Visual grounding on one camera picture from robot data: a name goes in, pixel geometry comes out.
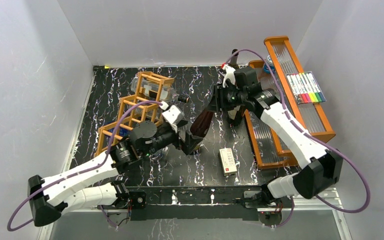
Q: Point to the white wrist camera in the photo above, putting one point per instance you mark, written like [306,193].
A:
[228,76]
[173,115]

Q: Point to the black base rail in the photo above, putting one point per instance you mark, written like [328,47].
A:
[121,203]

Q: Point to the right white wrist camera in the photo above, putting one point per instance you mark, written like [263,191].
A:
[228,76]

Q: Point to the clear black-cap bottle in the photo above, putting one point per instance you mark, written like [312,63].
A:
[168,93]

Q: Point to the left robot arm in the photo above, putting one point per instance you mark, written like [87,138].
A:
[56,195]

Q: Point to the brown gold-cap wine bottle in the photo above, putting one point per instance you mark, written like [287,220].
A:
[202,123]

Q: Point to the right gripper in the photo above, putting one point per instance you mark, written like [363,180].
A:
[218,98]

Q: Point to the dark green black-cap wine bottle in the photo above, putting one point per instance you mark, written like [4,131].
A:
[235,117]

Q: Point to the wooden wine rack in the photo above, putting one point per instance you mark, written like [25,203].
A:
[150,111]

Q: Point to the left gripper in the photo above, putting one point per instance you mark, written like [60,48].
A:
[190,142]

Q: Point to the blue-label can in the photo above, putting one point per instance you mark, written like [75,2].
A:
[268,65]

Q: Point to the orange tiered shelf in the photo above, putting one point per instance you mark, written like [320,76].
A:
[269,150]

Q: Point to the coloured marker pack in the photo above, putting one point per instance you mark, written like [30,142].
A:
[305,88]

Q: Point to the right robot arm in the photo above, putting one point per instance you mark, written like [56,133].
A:
[320,166]

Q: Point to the dark green silver-cap wine bottle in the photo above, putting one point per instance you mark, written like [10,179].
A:
[233,60]

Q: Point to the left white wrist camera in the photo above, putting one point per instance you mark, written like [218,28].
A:
[173,115]

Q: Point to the white rectangular box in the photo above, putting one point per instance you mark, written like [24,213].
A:
[228,161]

